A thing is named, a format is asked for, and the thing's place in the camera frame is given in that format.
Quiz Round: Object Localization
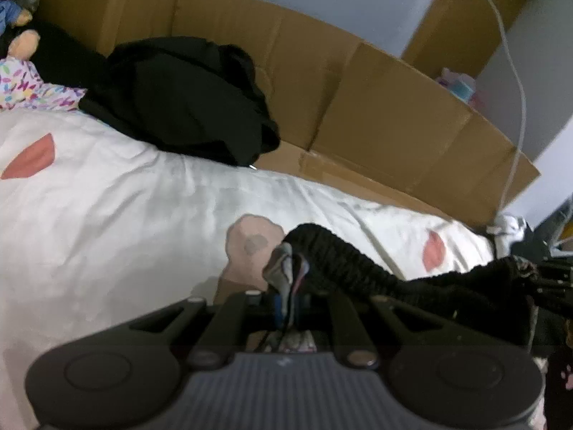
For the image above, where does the white cable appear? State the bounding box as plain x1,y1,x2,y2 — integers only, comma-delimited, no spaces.
475,0,526,229

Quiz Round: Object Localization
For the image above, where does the folded black garment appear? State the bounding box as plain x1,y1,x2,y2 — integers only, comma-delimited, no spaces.
510,226,556,258

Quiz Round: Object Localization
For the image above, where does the tall cardboard box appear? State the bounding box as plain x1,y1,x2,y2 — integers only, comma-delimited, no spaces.
400,0,533,77

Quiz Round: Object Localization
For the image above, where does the crumpled black garment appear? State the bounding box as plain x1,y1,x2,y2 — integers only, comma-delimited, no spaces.
78,36,282,167

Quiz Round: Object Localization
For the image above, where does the white garment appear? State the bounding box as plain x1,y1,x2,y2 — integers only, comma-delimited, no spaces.
492,212,529,243

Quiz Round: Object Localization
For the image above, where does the cream printed blanket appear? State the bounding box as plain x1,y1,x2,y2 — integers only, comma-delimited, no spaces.
0,107,497,430

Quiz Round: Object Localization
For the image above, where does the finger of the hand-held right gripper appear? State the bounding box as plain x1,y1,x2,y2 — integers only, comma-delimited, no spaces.
530,255,573,319

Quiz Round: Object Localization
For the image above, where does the teddy bear blue shirt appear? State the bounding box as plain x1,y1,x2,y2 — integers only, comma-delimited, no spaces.
0,0,41,61

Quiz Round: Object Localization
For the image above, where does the dark cloth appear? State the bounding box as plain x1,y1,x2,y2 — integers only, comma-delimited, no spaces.
0,20,110,99

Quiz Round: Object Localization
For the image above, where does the black paw print cloth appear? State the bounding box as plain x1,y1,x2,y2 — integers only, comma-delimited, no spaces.
533,345,573,430

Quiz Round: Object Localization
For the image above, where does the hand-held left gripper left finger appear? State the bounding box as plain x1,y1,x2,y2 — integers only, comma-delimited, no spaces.
121,291,287,370

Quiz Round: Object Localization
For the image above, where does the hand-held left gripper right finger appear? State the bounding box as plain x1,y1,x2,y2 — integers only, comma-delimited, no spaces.
309,291,471,368

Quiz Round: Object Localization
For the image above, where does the flat cardboard sheet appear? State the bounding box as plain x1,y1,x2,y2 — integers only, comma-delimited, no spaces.
36,0,541,229

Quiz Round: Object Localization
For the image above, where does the black pants patterned side stripe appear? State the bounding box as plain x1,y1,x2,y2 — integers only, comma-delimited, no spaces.
262,223,544,354

